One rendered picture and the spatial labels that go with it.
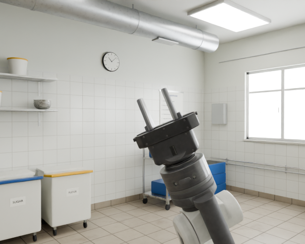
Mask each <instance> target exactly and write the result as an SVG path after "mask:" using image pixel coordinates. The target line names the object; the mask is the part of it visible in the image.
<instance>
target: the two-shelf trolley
mask: <svg viewBox="0 0 305 244"><path fill-rule="evenodd" d="M145 159H148V160H153V158H152V157H149V156H146V157H145V148H143V149H142V174H143V193H142V194H143V198H144V199H143V203H144V204H146V203H147V201H148V200H147V196H149V197H153V198H157V199H161V200H165V201H166V206H165V209H166V210H169V209H170V204H169V201H170V200H171V197H170V196H168V190H167V188H166V196H164V195H160V194H155V193H152V192H151V191H149V192H145Z"/></svg>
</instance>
